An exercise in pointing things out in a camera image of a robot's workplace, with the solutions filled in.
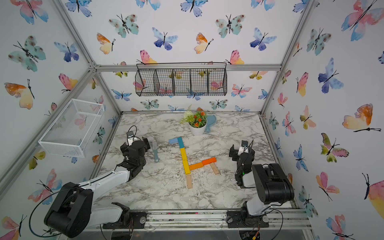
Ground red orange block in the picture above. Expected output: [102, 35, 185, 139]
[202, 158, 217, 166]

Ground natural wood printed block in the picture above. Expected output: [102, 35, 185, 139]
[210, 163, 220, 175]

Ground light blue block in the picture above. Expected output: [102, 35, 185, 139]
[169, 138, 179, 145]

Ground teal block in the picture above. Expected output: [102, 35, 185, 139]
[177, 137, 185, 149]

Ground yellow block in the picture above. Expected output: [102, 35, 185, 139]
[180, 148, 188, 161]
[183, 160, 191, 175]

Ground amber orange block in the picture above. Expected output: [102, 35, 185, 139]
[189, 162, 205, 171]

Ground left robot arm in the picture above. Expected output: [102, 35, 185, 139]
[44, 138, 151, 238]

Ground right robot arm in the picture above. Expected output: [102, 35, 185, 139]
[229, 141, 295, 217]

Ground teal cleaning brush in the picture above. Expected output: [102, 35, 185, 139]
[152, 140, 160, 163]

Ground light blue dustpan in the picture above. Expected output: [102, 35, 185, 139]
[205, 115, 217, 134]

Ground white pot with flowers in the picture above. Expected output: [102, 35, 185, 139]
[180, 106, 208, 137]

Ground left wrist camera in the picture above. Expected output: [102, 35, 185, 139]
[126, 131, 136, 146]

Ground white mesh wall basket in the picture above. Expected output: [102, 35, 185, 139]
[38, 99, 105, 158]

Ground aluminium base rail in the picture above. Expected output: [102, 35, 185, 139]
[59, 209, 313, 232]

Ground black wire wall basket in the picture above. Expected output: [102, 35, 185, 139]
[134, 62, 228, 98]

